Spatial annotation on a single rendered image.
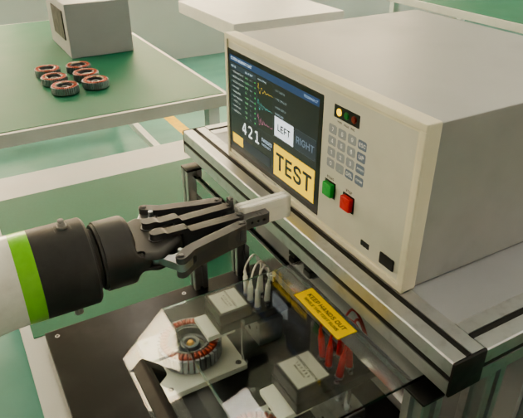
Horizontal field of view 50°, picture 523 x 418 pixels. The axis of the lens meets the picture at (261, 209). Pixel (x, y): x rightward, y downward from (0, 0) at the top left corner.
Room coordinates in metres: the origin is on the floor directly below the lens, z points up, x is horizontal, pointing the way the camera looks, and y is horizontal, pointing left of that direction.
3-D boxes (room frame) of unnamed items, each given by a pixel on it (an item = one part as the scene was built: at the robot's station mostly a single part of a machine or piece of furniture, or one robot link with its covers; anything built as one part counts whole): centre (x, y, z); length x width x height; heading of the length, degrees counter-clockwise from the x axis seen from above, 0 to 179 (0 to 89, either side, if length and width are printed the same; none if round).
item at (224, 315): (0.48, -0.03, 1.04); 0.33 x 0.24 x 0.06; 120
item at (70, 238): (0.46, 0.20, 1.18); 0.09 x 0.06 x 0.12; 30
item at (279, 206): (0.58, 0.00, 1.18); 0.07 x 0.01 x 0.03; 120
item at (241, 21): (1.71, 0.01, 0.98); 0.37 x 0.35 x 0.46; 30
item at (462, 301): (0.79, -0.21, 1.09); 0.68 x 0.44 x 0.05; 30
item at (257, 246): (0.69, -0.02, 1.03); 0.62 x 0.01 x 0.03; 30
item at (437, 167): (0.78, -0.22, 1.22); 0.44 x 0.39 x 0.20; 30
